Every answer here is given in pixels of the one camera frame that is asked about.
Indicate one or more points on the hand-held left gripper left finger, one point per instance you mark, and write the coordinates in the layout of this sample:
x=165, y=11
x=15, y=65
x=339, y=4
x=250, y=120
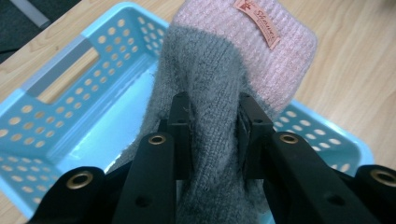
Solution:
x=180, y=124

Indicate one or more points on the grey floor strip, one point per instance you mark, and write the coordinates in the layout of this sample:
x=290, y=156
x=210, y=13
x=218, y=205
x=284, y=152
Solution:
x=31, y=12

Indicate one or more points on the grey knit glove pink cuff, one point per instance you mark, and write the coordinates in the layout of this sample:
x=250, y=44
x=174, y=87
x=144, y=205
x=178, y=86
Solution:
x=214, y=93

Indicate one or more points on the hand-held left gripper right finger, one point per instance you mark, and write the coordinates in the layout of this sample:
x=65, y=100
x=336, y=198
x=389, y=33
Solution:
x=252, y=124

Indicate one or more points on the blue perforated plastic basket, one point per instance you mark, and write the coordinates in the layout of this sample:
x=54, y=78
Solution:
x=102, y=130

